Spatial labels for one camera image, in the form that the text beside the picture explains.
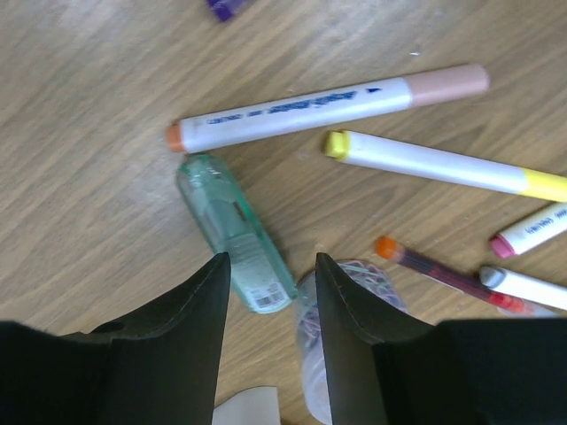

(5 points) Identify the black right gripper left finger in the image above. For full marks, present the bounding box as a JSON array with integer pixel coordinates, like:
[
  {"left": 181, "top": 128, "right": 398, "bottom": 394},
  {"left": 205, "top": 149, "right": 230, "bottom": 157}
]
[{"left": 63, "top": 253, "right": 230, "bottom": 424}]

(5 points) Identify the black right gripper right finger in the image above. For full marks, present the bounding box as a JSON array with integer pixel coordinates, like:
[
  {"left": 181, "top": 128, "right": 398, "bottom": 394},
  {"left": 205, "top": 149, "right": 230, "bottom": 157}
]
[{"left": 315, "top": 252, "right": 432, "bottom": 424}]

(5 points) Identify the clear jar of paper clips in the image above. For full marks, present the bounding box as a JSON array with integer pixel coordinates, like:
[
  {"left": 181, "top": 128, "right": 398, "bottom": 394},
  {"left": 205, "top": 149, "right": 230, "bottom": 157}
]
[{"left": 293, "top": 259, "right": 408, "bottom": 424}]

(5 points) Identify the red transparent pen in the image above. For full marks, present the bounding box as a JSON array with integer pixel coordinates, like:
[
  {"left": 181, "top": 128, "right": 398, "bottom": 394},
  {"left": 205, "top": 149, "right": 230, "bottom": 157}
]
[{"left": 376, "top": 237, "right": 536, "bottom": 317}]

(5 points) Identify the green transparent highlighter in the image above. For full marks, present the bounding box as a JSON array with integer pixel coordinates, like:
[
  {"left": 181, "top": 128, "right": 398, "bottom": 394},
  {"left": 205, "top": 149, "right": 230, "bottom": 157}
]
[{"left": 176, "top": 154, "right": 297, "bottom": 314}]

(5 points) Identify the white marker yellow cap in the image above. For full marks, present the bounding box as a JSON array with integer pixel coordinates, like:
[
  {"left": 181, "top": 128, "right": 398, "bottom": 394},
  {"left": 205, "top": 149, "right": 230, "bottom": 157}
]
[{"left": 324, "top": 131, "right": 566, "bottom": 202}]

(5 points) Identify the white marker grey cap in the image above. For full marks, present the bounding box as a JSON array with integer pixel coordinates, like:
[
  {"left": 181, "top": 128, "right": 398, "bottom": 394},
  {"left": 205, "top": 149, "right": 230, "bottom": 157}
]
[{"left": 478, "top": 266, "right": 566, "bottom": 311}]

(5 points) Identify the white marker peach cap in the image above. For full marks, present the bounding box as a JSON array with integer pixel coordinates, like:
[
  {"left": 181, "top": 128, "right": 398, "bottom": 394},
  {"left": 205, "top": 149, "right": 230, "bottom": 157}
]
[{"left": 166, "top": 64, "right": 490, "bottom": 153}]

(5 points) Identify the white marker pink cap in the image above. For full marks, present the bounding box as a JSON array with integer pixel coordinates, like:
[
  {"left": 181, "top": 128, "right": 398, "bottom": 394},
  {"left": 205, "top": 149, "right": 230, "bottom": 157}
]
[{"left": 490, "top": 203, "right": 566, "bottom": 259}]

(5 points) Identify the purple dark marker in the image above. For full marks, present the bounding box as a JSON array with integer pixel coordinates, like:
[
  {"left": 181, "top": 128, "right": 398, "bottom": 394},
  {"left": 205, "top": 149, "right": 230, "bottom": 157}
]
[{"left": 206, "top": 0, "right": 250, "bottom": 22}]

